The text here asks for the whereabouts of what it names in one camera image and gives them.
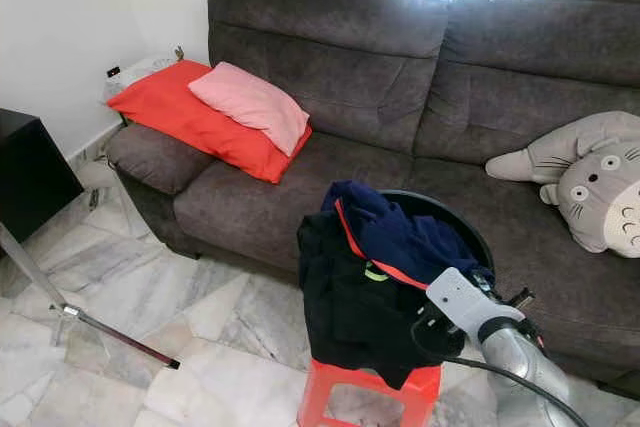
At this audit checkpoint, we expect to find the black round laundry basket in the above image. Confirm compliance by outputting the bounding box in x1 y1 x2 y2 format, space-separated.
380 190 496 273

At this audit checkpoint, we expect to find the black garment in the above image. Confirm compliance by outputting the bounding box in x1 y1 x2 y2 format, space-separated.
297 210 461 391

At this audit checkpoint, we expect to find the grey Totoro plush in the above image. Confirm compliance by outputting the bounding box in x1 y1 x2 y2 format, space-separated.
485 110 640 258

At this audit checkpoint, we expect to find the brown fabric sofa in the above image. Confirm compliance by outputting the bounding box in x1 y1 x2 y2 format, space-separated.
105 0 640 398

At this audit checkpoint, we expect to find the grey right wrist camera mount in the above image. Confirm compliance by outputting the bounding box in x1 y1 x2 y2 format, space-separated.
425 267 526 346

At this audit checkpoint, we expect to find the white side table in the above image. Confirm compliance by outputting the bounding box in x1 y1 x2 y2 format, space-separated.
102 53 183 103

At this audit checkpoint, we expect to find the red plastic stool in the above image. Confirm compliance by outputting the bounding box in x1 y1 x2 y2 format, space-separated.
297 357 443 427

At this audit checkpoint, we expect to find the pink pillow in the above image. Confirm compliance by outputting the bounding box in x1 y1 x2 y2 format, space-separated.
188 61 311 158

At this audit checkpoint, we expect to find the red pillow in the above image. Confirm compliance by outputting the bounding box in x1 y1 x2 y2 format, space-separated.
107 59 311 185

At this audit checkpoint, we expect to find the silver metal clothes rack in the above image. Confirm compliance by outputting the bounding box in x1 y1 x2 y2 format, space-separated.
0 225 181 370

